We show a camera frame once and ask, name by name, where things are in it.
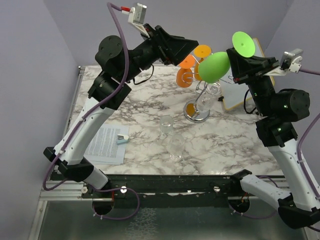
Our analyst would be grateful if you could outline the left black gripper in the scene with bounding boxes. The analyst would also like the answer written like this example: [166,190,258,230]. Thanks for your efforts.
[119,22,198,82]

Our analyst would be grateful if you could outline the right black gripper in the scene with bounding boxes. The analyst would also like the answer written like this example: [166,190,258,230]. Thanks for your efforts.
[228,46,280,116]

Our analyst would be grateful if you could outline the yellow plastic wine glass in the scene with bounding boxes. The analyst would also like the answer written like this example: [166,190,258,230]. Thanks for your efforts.
[194,44,212,81]

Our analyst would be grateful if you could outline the green plastic wine glass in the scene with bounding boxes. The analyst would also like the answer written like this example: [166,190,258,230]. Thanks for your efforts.
[198,31,256,84]

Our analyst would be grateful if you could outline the orange plastic wine glass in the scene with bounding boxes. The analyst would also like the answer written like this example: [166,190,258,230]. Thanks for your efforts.
[176,54,196,88]

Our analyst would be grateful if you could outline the clear wine glass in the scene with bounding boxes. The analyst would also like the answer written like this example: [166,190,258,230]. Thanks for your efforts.
[167,134,185,160]
[196,81,222,113]
[159,115,174,140]

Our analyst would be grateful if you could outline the clear wine glass front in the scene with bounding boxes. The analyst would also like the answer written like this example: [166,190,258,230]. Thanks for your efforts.
[167,134,185,160]

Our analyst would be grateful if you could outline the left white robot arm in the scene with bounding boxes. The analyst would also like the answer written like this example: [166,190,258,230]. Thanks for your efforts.
[43,23,199,198]

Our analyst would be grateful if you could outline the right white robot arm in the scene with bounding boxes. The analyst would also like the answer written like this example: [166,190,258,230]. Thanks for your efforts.
[226,48,320,229]

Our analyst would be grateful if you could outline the chrome wine glass rack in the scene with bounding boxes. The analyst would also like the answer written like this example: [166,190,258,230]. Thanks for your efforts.
[181,56,238,123]

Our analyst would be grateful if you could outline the small blue white stapler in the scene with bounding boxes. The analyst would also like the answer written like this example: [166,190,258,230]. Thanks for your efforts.
[116,134,129,145]

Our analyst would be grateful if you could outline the printed paper sheets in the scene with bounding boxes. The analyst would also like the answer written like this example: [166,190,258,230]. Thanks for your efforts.
[84,124,129,165]

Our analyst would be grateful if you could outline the whiteboard with yellow frame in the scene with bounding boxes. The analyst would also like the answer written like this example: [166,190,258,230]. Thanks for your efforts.
[219,37,265,111]

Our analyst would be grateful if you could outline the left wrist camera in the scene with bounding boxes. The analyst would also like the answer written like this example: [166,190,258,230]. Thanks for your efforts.
[120,2,150,38]

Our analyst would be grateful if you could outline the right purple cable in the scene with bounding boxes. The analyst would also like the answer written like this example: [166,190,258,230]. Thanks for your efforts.
[234,68,320,232]

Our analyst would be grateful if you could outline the aluminium frame rails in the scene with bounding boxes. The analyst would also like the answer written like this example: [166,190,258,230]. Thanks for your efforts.
[28,66,90,240]

